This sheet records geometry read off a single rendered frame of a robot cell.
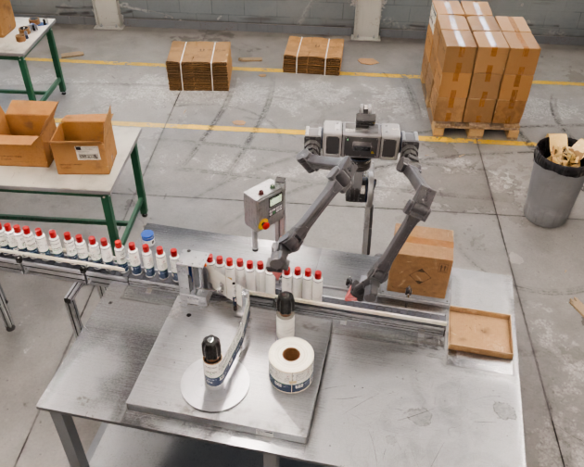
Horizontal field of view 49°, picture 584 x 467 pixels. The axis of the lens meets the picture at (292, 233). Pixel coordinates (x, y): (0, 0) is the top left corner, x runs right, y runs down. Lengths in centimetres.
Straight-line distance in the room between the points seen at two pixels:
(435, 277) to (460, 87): 316
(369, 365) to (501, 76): 376
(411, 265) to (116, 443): 179
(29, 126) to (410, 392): 316
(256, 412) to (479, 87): 419
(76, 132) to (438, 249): 259
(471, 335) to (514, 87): 343
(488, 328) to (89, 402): 193
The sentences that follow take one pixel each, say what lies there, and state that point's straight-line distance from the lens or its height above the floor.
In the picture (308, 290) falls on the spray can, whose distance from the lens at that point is 323.
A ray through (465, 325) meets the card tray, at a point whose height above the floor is 83.
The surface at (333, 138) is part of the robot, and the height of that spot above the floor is 149.
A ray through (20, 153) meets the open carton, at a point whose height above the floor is 88.
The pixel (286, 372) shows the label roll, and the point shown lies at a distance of 282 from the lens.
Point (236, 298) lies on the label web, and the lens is 321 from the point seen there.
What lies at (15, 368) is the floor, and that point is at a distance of 446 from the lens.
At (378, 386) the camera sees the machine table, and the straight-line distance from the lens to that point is 305.
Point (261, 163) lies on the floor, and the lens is 584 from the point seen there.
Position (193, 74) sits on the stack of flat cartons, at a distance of 700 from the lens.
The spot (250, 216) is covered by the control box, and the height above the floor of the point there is 136.
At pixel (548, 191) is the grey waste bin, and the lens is 532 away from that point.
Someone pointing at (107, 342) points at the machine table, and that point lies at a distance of 329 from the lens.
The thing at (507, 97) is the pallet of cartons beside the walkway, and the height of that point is 42.
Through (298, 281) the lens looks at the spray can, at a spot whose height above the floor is 102.
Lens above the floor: 325
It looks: 40 degrees down
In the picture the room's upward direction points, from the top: 1 degrees clockwise
